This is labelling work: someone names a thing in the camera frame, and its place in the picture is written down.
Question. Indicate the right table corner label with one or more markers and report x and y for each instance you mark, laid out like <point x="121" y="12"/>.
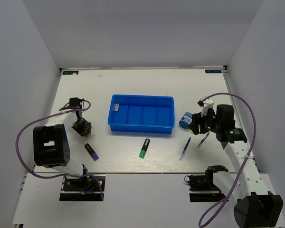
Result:
<point x="213" y="71"/>

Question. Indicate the green black highlighter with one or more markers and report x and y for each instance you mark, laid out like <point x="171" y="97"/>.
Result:
<point x="144" y="148"/>

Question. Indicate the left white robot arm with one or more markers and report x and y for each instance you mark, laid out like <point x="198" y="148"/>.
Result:
<point x="51" y="146"/>

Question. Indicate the table corner label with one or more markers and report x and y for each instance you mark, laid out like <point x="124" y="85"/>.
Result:
<point x="213" y="71"/>
<point x="70" y="72"/>

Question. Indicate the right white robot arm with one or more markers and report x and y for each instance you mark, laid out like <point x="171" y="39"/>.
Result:
<point x="255" y="205"/>

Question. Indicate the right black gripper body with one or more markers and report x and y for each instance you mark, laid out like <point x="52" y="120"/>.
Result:
<point x="207" y="123"/>

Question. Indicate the green pen refill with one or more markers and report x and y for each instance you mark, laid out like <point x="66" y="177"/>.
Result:
<point x="204" y="138"/>

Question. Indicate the blue plastic divided tray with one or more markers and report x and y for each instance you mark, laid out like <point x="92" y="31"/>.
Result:
<point x="142" y="114"/>

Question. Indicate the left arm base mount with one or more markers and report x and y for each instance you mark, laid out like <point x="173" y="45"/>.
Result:
<point x="83" y="189"/>

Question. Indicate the purple black highlighter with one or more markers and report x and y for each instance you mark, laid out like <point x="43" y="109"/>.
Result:
<point x="91" y="151"/>

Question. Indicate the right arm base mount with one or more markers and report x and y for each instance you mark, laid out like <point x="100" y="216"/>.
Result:
<point x="201" y="191"/>

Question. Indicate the blue correction tape roll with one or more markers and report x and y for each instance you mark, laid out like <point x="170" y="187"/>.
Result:
<point x="186" y="120"/>

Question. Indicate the blue pen refill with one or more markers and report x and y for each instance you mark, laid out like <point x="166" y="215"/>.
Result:
<point x="184" y="150"/>

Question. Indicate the left table corner label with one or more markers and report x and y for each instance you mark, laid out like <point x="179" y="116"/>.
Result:
<point x="70" y="72"/>

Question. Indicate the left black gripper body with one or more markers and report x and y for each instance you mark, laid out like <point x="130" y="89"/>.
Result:
<point x="81" y="126"/>

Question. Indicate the white eraser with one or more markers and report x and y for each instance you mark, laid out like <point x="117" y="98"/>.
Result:
<point x="116" y="107"/>

